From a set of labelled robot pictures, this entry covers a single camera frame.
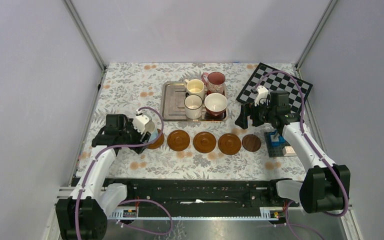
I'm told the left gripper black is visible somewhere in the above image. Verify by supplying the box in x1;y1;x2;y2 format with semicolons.
119;118;151;153

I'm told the pink mug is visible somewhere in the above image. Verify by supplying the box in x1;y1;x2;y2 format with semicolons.
201;71;226;95

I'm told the light blue mug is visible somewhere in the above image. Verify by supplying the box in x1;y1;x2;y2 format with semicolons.
145;120;159;143

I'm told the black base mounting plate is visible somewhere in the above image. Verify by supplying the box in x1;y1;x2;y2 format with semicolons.
103;178;289;220

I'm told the white ribbed mug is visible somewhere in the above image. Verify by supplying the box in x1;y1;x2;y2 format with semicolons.
184;94;203;120

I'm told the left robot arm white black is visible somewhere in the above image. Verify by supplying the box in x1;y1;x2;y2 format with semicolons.
55;113;156;240

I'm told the floral tablecloth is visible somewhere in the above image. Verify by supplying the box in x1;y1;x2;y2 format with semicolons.
75;62;306;181

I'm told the white toy brick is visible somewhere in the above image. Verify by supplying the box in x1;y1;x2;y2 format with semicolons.
282;146;297;157

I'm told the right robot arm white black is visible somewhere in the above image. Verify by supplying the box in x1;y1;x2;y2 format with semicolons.
235;86;351;217

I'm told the purple cable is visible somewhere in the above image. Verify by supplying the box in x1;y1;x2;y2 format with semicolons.
251;70;350;240
74;106;174;240

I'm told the blue toy brick stack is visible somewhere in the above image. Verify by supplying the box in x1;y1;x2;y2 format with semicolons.
268;130;286;147

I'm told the white cup on red saucer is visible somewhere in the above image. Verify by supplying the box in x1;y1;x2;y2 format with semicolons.
204;93;228;116

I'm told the brown wooden coaster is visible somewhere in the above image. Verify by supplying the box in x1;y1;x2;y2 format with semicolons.
217;133;242;155
147;128;165;150
167;130;190;152
193;131;217;154

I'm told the dark grey brick baseplate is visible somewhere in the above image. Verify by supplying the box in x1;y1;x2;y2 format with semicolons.
264;132;291;158

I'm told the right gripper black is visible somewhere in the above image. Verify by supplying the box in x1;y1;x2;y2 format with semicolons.
234;98;276;130

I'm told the dark walnut round coaster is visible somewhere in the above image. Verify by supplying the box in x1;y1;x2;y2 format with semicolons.
241;134;262;152

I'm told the metal serving tray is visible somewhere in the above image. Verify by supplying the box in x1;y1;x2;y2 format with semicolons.
160;81;228;122

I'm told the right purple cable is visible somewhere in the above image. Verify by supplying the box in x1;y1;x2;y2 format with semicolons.
251;70;350;240

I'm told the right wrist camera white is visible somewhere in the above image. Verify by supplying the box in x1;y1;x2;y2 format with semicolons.
254;85;269;107

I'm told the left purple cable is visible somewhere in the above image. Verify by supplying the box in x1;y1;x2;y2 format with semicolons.
74;106;174;240

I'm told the cream yellow mug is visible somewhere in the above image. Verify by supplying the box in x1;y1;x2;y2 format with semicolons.
183;79;205;100

